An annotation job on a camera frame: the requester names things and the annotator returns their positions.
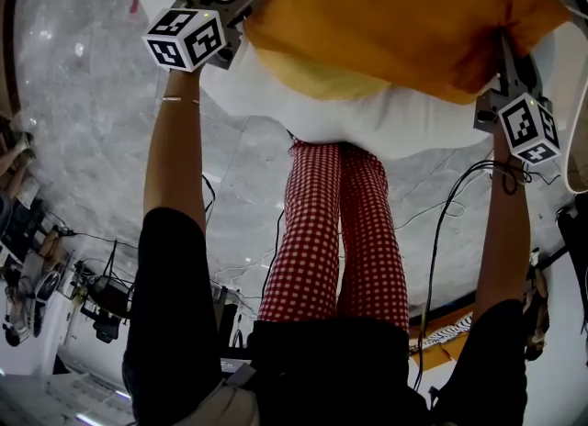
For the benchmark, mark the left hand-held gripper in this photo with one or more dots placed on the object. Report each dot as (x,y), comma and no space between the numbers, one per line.
(184,43)

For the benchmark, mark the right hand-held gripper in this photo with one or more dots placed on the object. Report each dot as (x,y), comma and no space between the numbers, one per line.
(528,130)

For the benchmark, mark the orange pillow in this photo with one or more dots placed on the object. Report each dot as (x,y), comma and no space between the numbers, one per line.
(390,15)

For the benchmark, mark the person's right forearm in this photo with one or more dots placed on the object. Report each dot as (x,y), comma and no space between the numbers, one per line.
(503,240)

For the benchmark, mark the person's left forearm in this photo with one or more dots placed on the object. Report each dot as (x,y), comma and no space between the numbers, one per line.
(174,162)

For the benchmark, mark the white egg-shaped seat cushion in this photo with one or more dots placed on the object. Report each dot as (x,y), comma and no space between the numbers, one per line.
(358,121)

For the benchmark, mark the red floor scrap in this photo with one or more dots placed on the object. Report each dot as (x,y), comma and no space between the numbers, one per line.
(134,4)

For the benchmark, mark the person's red checked trousers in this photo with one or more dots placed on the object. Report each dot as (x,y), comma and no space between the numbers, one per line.
(312,240)

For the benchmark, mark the orange striped bag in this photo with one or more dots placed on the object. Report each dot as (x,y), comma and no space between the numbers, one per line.
(441,339)

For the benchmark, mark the person's black shirt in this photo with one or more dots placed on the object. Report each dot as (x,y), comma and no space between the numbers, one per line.
(321,369)

